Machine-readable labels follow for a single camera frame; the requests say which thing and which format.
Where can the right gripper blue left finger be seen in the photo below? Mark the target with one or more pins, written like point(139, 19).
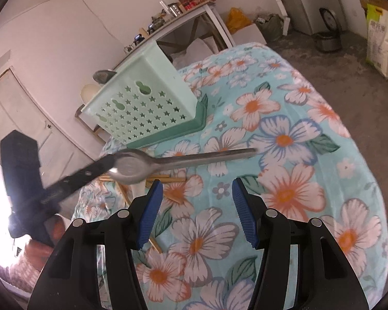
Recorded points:
point(148, 207)

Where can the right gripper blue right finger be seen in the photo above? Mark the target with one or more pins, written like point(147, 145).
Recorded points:
point(244, 204)

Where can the metal spoon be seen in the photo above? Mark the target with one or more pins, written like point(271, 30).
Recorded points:
point(131, 166)

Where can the person left hand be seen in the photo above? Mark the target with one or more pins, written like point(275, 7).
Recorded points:
point(38, 253)

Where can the floral blue tablecloth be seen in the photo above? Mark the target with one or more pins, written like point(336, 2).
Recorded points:
point(307, 166)

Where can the wooden chair black seat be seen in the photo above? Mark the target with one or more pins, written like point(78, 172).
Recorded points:
point(94, 129)

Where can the white door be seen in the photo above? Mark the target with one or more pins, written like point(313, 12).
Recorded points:
point(59, 157)

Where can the mint green utensil basket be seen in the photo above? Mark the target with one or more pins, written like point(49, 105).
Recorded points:
point(147, 101)

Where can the white plastic spoon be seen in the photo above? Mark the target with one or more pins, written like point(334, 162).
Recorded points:
point(88, 92)

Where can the metal ladle in basket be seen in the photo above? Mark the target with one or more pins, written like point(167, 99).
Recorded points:
point(103, 76)

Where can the white pillow bag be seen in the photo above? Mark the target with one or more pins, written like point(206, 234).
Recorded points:
point(195, 52)

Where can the rice cooker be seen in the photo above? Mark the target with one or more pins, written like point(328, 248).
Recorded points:
point(330, 40)

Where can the yellow plastic bag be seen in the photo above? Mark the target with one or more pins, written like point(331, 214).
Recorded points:
point(237, 20)

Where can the red bottle pack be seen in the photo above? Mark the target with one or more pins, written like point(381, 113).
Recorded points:
point(190, 4)

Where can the white desk table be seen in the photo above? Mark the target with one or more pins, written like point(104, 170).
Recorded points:
point(207, 8)

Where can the green white rice bag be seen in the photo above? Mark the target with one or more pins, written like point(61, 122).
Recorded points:
point(377, 39)

